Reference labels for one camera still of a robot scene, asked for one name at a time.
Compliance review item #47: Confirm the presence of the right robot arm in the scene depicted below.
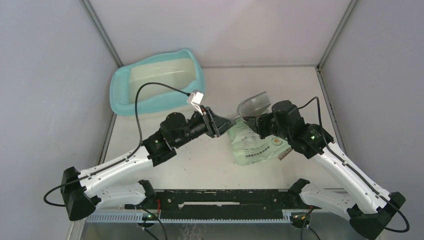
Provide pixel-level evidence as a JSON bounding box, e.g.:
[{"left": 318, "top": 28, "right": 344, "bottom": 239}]
[{"left": 237, "top": 99, "right": 406, "bottom": 240}]

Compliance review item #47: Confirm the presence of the torn brown bag strip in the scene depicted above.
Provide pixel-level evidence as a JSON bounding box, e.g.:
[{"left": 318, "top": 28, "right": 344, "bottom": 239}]
[{"left": 277, "top": 147, "right": 293, "bottom": 161}]

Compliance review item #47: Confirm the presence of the green cat litter bag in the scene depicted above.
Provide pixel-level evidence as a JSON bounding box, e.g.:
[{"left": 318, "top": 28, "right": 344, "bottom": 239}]
[{"left": 228, "top": 118, "right": 291, "bottom": 166}]

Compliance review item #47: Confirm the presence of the right black camera cable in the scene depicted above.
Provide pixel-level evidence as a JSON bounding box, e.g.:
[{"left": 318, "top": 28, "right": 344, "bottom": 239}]
[{"left": 297, "top": 96, "right": 411, "bottom": 234}]

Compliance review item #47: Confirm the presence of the teal plastic litter box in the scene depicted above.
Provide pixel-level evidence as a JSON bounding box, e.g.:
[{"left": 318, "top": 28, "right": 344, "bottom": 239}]
[{"left": 109, "top": 49, "right": 206, "bottom": 117}]

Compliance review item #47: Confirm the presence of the white slotted cable duct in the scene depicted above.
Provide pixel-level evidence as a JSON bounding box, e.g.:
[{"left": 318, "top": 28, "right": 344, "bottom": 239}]
[{"left": 85, "top": 211, "right": 292, "bottom": 224}]

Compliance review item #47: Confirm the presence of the black camera cable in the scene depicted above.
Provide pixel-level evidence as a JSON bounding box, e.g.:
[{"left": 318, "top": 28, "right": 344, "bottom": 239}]
[
  {"left": 43, "top": 82, "right": 192, "bottom": 208},
  {"left": 297, "top": 96, "right": 411, "bottom": 234}
]

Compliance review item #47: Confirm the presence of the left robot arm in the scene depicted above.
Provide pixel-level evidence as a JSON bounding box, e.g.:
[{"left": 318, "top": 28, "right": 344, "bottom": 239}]
[{"left": 59, "top": 106, "right": 236, "bottom": 221}]

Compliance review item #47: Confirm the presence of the left black camera cable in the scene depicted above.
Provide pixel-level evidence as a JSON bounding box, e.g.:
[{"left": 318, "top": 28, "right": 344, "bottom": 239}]
[{"left": 43, "top": 82, "right": 192, "bottom": 208}]

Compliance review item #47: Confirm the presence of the black mounting base bar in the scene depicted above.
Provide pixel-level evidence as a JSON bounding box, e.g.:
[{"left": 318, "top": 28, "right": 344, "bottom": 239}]
[{"left": 124, "top": 188, "right": 323, "bottom": 220}]

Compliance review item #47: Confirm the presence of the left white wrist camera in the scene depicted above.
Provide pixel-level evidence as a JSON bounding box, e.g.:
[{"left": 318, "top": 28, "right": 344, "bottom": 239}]
[{"left": 187, "top": 90, "right": 204, "bottom": 116}]

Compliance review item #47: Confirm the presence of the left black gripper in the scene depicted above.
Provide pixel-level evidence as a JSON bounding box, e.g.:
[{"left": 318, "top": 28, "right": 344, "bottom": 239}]
[{"left": 173, "top": 105, "right": 236, "bottom": 148}]

